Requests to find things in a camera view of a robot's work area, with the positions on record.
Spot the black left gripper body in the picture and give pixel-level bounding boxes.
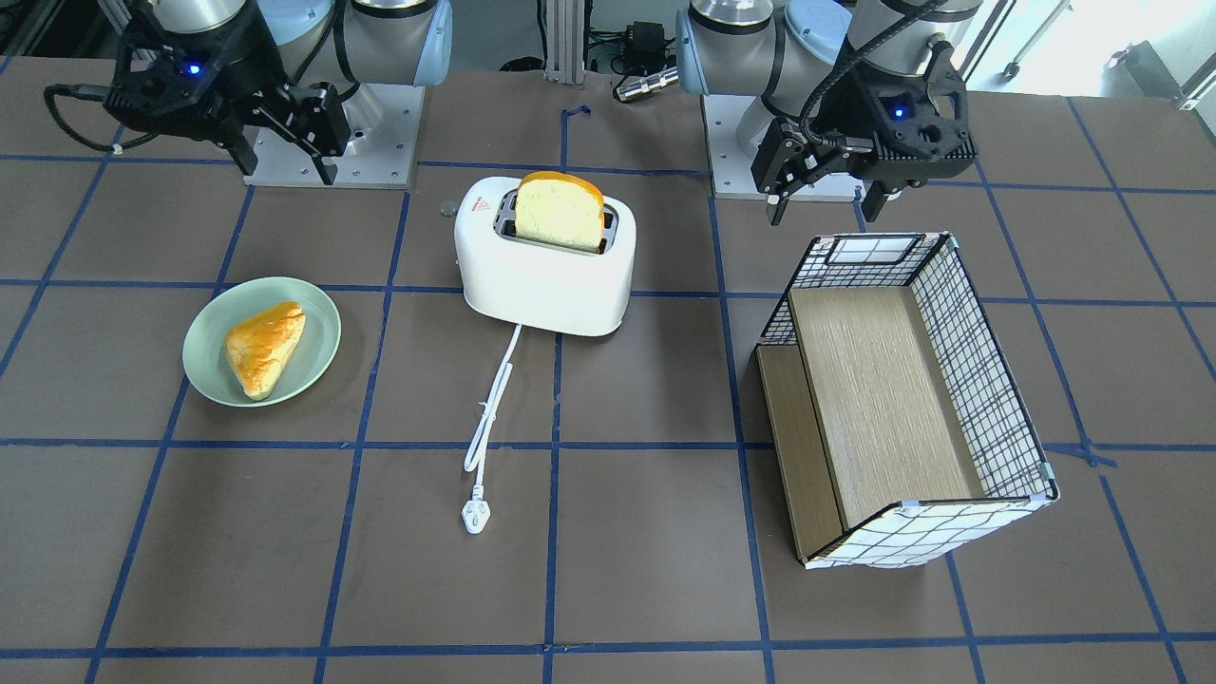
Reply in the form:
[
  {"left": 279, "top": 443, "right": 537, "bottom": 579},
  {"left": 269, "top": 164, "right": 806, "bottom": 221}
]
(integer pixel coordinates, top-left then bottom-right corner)
[{"left": 788, "top": 43, "right": 979, "bottom": 186}]

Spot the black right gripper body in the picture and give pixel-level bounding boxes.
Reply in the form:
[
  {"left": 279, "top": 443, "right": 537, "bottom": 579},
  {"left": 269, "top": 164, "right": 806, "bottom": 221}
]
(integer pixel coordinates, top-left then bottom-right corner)
[{"left": 103, "top": 15, "right": 289, "bottom": 150}]

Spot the white toaster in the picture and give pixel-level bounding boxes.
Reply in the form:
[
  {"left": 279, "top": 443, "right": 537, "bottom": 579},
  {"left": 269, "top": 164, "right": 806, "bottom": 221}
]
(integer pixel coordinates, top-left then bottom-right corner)
[{"left": 454, "top": 175, "right": 636, "bottom": 337}]

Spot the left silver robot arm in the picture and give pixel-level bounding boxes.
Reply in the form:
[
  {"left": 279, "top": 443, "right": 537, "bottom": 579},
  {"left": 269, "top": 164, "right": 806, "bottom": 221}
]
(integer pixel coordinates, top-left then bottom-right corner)
[{"left": 676, "top": 1, "right": 979, "bottom": 225}]

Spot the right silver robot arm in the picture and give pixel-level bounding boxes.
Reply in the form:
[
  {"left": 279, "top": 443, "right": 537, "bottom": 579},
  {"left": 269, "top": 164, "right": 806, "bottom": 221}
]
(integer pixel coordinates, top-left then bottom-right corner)
[{"left": 98, "top": 1, "right": 454, "bottom": 189}]

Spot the silver metal cylinder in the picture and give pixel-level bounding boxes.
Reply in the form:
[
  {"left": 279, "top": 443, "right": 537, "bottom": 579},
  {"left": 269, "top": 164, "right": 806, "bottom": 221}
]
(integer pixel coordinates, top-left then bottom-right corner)
[{"left": 613, "top": 66, "right": 680, "bottom": 103}]

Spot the black power adapter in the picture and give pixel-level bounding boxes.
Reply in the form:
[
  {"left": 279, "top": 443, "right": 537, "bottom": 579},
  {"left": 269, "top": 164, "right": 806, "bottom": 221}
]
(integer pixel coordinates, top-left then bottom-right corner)
[{"left": 620, "top": 21, "right": 668, "bottom": 73}]

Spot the green plate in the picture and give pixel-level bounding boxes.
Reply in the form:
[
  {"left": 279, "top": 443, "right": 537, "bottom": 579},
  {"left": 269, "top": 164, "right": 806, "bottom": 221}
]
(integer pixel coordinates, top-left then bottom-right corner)
[{"left": 181, "top": 276, "right": 342, "bottom": 408}]

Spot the triangular bread bun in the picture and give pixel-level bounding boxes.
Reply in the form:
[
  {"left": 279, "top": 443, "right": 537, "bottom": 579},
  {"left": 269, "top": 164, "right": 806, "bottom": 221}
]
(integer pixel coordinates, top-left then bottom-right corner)
[{"left": 224, "top": 299, "right": 306, "bottom": 400}]

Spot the toast slice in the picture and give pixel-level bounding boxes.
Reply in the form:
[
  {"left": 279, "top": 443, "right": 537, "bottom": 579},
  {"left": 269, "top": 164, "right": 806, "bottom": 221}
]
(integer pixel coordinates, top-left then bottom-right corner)
[{"left": 514, "top": 170, "right": 606, "bottom": 253}]

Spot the wire grid basket with wood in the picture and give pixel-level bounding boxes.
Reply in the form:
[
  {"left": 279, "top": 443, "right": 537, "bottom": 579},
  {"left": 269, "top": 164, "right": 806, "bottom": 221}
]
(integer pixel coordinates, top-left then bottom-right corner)
[{"left": 755, "top": 232, "right": 1060, "bottom": 570}]

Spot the aluminium frame post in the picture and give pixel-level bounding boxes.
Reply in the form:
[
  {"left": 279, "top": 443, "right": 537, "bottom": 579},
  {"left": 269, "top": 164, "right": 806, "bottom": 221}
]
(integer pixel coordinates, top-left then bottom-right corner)
[{"left": 541, "top": 0, "right": 589, "bottom": 89}]

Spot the white power cord with plug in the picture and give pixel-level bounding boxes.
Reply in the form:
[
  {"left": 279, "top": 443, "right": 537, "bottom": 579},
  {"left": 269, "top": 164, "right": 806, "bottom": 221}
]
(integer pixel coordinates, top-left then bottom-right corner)
[{"left": 461, "top": 323, "right": 524, "bottom": 536}]

